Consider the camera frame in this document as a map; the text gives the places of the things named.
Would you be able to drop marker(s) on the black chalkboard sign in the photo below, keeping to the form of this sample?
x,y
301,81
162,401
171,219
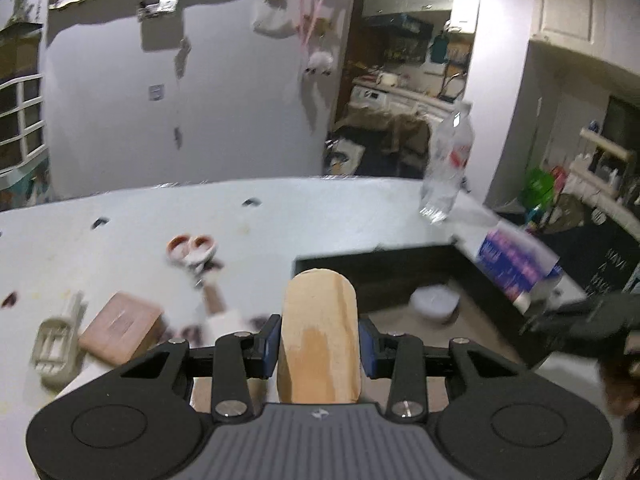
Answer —
x,y
600,260

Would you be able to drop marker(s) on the red and white scissors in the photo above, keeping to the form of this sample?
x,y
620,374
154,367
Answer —
x,y
192,250

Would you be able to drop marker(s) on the white sheep plush toy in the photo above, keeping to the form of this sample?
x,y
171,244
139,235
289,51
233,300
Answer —
x,y
320,62

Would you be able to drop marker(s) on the clear plastic water bottle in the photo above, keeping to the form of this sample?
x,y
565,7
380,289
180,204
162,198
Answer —
x,y
447,165

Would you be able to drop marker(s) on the beige plastic soap dish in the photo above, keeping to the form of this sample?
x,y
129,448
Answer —
x,y
55,345

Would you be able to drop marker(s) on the purple floral tissue box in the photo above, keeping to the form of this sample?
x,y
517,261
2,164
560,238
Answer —
x,y
515,270

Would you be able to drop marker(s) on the brown square wooden block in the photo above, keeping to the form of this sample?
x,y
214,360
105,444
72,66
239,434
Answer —
x,y
122,327

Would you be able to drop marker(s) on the black cardboard box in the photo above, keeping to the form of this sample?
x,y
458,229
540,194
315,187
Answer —
x,y
390,275

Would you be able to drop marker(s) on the chair with brown jacket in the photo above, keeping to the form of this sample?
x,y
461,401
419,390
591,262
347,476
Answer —
x,y
407,132

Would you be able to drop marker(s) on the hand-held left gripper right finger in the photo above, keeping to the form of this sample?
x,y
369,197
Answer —
x,y
366,347

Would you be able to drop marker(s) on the green plastic bag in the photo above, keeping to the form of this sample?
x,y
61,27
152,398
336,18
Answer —
x,y
539,185

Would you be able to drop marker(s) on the oblong light wooden block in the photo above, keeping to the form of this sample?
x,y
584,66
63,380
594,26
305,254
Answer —
x,y
320,330

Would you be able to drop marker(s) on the white wooden rack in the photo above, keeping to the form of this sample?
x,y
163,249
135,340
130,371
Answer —
x,y
607,160

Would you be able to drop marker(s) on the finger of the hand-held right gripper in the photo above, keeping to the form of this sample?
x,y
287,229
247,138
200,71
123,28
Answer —
x,y
555,322

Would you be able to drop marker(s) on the teal hanging kitchen item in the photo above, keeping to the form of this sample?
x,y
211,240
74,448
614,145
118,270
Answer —
x,y
439,49

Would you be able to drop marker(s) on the white hanging bag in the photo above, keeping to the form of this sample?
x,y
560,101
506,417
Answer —
x,y
272,17

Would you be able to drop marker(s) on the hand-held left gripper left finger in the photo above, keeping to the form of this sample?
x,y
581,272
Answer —
x,y
272,347

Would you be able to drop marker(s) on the person's right hand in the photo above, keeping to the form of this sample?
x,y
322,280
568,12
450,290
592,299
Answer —
x,y
622,385

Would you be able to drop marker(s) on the white wall socket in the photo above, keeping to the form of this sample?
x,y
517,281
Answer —
x,y
156,92

